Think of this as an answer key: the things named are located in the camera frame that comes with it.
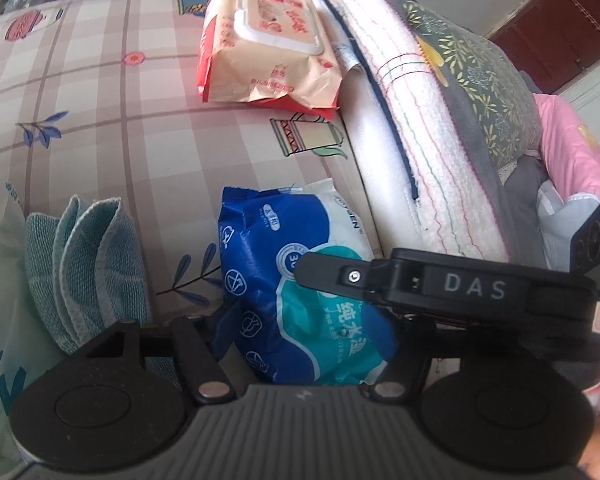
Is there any green leaf-print pillow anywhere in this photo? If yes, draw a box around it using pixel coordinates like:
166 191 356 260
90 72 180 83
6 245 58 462
400 0 545 171

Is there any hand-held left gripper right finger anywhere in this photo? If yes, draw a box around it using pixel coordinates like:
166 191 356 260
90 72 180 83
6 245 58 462
370 317 439 403

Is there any blue wet wipes pack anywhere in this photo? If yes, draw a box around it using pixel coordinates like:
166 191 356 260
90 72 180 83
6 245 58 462
214 179 402 387

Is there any red wet wipes pack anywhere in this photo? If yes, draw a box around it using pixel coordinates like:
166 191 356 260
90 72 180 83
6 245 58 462
196 0 343 122

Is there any white plastic bag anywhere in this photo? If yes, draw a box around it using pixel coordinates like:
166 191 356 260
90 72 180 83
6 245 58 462
0 182 33 466

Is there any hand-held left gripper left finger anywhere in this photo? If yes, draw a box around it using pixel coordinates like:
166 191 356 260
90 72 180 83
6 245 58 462
75 316 237 406

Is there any light blue cloth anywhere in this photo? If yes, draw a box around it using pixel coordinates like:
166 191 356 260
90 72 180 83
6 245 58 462
536 180 600 268

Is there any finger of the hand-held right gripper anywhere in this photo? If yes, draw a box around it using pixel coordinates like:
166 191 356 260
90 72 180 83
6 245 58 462
292 251 382 307

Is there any teal towel bundle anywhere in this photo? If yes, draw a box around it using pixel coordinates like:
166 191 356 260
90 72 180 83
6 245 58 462
24 194 155 357

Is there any white quilted blanket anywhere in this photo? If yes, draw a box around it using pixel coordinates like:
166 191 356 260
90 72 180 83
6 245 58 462
277 0 512 263

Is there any grey blanket yellow print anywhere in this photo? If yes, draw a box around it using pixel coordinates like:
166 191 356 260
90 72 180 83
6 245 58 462
380 0 548 266

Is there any pink pillow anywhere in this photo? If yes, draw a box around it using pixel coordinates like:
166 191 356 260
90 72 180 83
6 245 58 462
532 92 600 201

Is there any brown wooden door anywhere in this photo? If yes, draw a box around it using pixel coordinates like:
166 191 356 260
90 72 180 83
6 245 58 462
486 0 600 97

